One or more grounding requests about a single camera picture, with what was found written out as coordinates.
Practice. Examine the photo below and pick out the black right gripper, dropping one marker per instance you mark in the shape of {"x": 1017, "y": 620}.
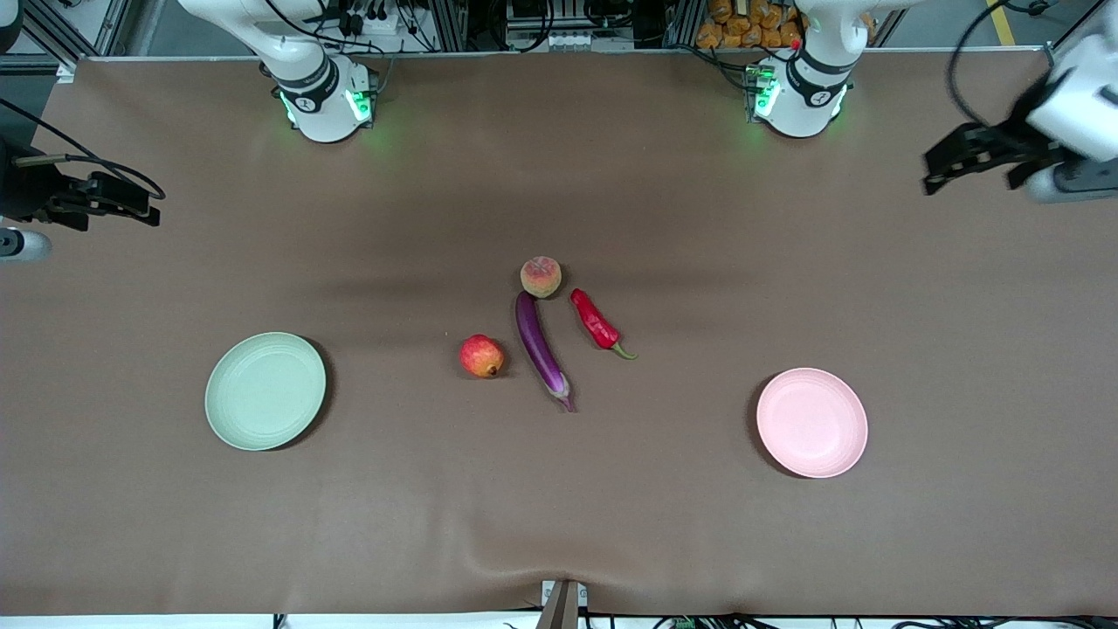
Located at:
{"x": 26, "y": 190}

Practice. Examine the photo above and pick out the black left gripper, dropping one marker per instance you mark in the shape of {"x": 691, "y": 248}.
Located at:
{"x": 1016, "y": 143}

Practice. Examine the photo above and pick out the red pomegranate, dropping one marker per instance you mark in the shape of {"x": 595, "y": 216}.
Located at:
{"x": 481, "y": 356}

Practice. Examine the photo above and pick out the fuzzy peach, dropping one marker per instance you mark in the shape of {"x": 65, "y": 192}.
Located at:
{"x": 541, "y": 276}

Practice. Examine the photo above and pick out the red chili pepper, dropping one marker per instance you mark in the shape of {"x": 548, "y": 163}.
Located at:
{"x": 594, "y": 323}

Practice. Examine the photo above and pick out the long purple eggplant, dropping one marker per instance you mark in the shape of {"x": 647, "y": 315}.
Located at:
{"x": 537, "y": 345}

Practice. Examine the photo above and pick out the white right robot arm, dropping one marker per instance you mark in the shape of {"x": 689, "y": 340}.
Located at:
{"x": 319, "y": 96}

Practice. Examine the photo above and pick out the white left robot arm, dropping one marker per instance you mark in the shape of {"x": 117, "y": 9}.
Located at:
{"x": 799, "y": 105}

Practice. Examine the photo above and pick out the light green plate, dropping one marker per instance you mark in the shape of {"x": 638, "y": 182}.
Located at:
{"x": 265, "y": 391}

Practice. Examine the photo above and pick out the pile of orange objects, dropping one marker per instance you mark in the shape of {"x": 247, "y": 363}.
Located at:
{"x": 742, "y": 24}

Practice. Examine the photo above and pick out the white power strip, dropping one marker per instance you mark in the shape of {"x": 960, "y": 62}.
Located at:
{"x": 371, "y": 22}

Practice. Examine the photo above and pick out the pink plate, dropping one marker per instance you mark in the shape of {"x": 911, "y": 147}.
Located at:
{"x": 812, "y": 423}

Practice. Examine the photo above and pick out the brown table cover sheet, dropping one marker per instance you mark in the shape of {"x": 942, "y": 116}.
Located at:
{"x": 559, "y": 175}

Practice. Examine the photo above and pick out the white connector block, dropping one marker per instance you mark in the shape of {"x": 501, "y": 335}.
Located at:
{"x": 569, "y": 40}

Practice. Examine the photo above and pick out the aluminium frame profile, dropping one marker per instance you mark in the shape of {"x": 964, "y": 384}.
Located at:
{"x": 61, "y": 31}
{"x": 1083, "y": 26}

